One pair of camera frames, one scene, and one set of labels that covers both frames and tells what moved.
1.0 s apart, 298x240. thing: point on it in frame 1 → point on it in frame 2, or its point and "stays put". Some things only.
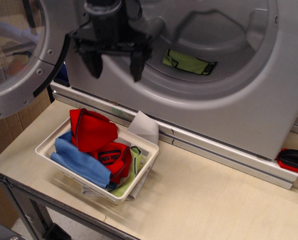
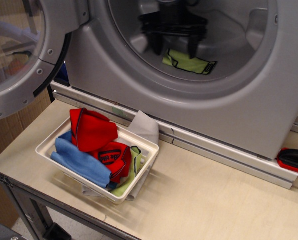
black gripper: (122, 32) → (174, 18)
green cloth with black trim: (188, 63) stays put
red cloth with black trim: (94, 134) stays put
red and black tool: (294, 160) stays put
